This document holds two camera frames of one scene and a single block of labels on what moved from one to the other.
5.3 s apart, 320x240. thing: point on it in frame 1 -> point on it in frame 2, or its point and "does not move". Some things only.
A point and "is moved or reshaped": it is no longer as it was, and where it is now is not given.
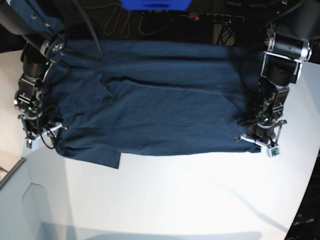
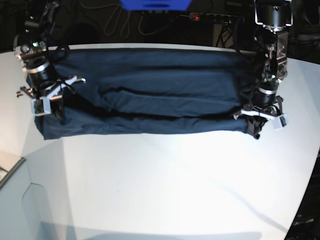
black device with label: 306,225 does not move
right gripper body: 263,134 -> 255,122
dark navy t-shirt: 151,97 is moved or reshaped
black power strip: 214,18 does not move
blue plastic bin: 156,5 does not move
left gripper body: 35,122 -> 53,88
